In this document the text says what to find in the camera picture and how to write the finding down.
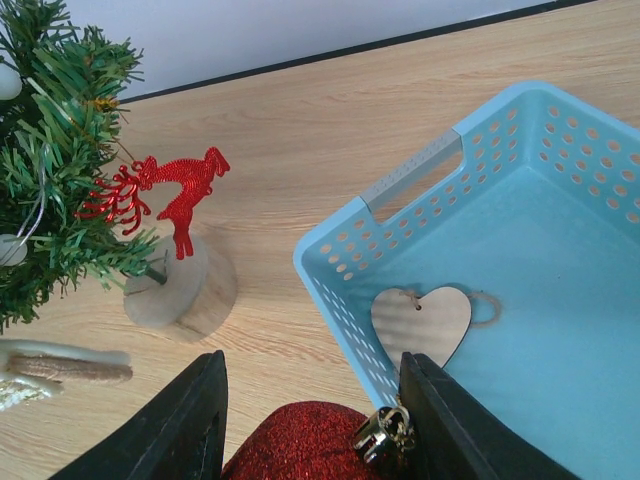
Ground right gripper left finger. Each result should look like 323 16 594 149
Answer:
52 350 228 480

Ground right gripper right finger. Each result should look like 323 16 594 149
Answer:
399 352 576 480

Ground red ball ornament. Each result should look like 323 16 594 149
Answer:
221 401 410 480

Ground gingerbread figure ornament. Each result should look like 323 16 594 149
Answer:
1 339 133 411

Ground light blue plastic basket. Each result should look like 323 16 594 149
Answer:
294 81 639 479

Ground red beaded ornament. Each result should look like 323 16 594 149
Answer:
75 146 231 260

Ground fairy light string white beads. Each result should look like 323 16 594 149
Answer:
0 60 51 269

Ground small green christmas tree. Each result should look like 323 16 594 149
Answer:
0 0 239 345

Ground wooden heart ornament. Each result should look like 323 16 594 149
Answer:
371 286 472 368

